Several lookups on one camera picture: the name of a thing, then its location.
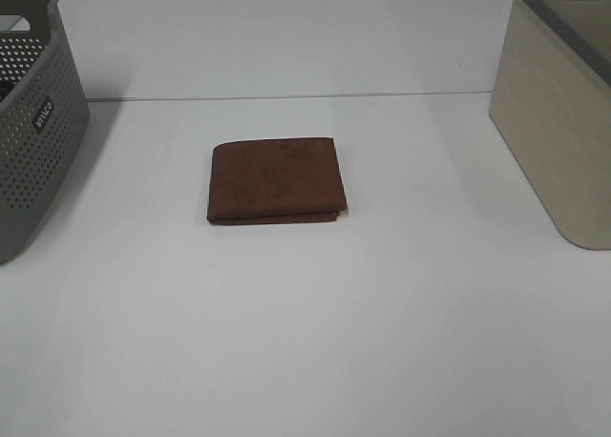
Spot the brown towel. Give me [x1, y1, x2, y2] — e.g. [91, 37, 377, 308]
[206, 137, 348, 225]

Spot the beige basket with grey rim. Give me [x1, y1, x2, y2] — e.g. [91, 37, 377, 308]
[490, 0, 610, 250]

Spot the grey perforated plastic basket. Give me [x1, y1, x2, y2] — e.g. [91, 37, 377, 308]
[1, 0, 90, 262]

